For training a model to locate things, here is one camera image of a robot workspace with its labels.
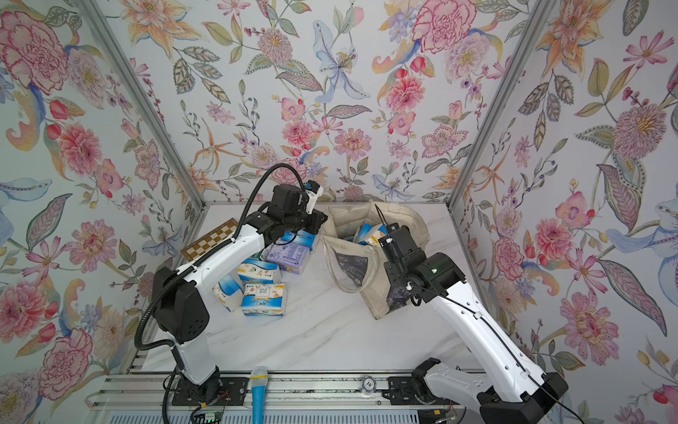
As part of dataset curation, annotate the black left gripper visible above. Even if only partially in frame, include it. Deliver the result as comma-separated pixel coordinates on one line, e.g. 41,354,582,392
281,207,328,232

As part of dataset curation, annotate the blue tissue pack front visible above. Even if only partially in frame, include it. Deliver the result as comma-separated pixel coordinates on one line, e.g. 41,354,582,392
353,224,387,247

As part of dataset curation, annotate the beige canvas tote bag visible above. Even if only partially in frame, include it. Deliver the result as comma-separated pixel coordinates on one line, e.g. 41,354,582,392
320,201,430,320

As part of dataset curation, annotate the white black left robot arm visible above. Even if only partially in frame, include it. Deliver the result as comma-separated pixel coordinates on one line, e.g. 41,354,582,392
144,180,327,386

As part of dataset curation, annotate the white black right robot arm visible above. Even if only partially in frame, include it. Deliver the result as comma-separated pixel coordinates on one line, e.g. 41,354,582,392
379,224,569,423

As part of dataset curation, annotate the purple tissue pack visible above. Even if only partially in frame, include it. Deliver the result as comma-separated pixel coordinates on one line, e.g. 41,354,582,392
265,244,311,275

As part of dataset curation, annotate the wooden chessboard box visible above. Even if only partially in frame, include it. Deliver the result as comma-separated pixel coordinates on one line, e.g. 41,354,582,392
181,218,238,261

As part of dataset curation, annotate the blue white tissue pack left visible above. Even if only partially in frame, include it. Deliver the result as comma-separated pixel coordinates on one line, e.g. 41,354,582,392
238,258,282,284

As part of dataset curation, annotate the orange white tissue pack middle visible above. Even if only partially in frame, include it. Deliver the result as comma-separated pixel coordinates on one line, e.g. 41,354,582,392
241,283,287,316

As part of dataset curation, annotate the silver round knob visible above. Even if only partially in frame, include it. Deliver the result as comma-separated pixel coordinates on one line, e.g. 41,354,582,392
360,376,377,396

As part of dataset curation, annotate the blue microphone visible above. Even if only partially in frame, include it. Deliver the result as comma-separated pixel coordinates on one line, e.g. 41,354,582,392
249,367,268,424

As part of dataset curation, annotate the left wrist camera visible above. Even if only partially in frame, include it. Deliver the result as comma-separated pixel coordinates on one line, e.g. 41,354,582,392
305,179,324,215

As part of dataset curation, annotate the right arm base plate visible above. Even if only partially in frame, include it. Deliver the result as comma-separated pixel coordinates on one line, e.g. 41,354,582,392
381,376,422,406

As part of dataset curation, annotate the aluminium front rail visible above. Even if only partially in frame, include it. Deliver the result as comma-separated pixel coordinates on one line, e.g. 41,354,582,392
86,372,458,412

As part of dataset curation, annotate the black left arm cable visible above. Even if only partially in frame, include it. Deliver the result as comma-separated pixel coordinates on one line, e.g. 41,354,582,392
133,163,308,352

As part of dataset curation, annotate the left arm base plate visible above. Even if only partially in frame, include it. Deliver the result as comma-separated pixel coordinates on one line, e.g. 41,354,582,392
171,376,249,406

